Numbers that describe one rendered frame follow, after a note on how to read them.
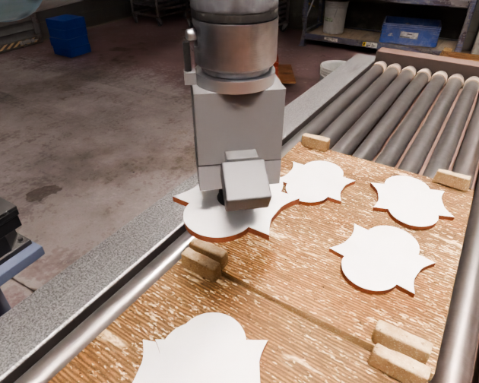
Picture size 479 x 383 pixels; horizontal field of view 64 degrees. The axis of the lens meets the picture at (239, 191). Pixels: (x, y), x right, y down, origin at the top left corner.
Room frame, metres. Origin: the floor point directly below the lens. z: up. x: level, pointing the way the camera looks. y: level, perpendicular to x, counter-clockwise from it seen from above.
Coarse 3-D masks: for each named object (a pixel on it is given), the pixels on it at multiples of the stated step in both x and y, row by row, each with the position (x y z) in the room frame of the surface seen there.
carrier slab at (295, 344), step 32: (160, 288) 0.34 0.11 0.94; (192, 288) 0.34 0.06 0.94; (224, 288) 0.34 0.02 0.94; (128, 320) 0.29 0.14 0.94; (160, 320) 0.29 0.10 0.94; (256, 320) 0.29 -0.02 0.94; (288, 320) 0.29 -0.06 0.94; (96, 352) 0.25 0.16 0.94; (128, 352) 0.25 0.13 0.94; (288, 352) 0.25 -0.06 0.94; (320, 352) 0.25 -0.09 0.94; (352, 352) 0.25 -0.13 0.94
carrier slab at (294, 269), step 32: (288, 160) 0.67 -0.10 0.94; (352, 160) 0.67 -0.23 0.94; (352, 192) 0.56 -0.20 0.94; (448, 192) 0.56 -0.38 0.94; (288, 224) 0.47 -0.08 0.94; (320, 224) 0.47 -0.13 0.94; (352, 224) 0.47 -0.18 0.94; (384, 224) 0.47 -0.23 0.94; (448, 224) 0.47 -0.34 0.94; (256, 256) 0.40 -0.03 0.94; (288, 256) 0.40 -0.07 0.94; (320, 256) 0.40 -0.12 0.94; (448, 256) 0.40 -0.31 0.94; (256, 288) 0.34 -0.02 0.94; (288, 288) 0.34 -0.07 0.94; (320, 288) 0.34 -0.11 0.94; (352, 288) 0.34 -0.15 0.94; (416, 288) 0.34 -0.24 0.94; (448, 288) 0.34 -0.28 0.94; (320, 320) 0.29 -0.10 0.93; (352, 320) 0.29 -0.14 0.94; (384, 320) 0.29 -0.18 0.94; (416, 320) 0.29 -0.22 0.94
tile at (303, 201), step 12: (300, 168) 0.63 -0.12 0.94; (312, 168) 0.63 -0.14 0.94; (324, 168) 0.63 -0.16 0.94; (336, 168) 0.63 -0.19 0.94; (288, 180) 0.59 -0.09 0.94; (300, 180) 0.59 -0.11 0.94; (312, 180) 0.59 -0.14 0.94; (324, 180) 0.59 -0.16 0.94; (336, 180) 0.59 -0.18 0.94; (348, 180) 0.59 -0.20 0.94; (288, 192) 0.55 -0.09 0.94; (300, 192) 0.55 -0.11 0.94; (312, 192) 0.55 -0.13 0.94; (324, 192) 0.55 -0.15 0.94; (336, 192) 0.55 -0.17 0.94; (312, 204) 0.52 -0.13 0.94
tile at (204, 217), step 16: (192, 192) 0.37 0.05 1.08; (208, 192) 0.37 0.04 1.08; (272, 192) 0.37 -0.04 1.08; (192, 208) 0.34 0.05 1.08; (208, 208) 0.34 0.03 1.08; (224, 208) 0.34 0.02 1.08; (256, 208) 0.34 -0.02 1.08; (272, 208) 0.34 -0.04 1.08; (192, 224) 0.31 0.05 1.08; (208, 224) 0.31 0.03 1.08; (224, 224) 0.31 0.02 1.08; (240, 224) 0.31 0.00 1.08; (256, 224) 0.31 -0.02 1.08; (208, 240) 0.29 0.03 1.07; (224, 240) 0.29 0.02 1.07
